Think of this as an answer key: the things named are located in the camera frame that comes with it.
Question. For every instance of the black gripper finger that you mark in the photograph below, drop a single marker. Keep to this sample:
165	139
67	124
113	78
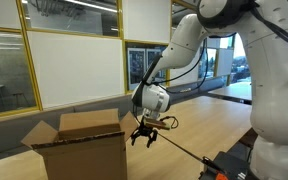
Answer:
134	138
152	139

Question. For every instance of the white framed blue poster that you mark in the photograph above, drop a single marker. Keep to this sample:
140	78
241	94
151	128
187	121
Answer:
136	68

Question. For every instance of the dark wooden stool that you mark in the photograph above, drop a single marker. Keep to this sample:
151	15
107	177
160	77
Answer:
20	95

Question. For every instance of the narrow dark framed poster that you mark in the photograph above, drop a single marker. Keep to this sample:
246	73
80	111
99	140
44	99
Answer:
152	55

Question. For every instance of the brown cardboard shipping box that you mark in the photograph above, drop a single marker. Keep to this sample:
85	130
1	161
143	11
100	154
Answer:
84	156

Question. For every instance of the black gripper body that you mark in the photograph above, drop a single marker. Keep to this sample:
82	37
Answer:
146	130

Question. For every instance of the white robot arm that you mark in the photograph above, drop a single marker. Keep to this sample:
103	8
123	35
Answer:
277	83

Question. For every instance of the yellow window frame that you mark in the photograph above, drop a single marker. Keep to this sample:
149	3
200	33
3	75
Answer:
31	66

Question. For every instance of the light wooden side table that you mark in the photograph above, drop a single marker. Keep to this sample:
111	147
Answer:
234	91

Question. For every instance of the grey bench sofa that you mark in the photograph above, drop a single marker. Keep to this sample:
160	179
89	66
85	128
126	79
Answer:
10	133

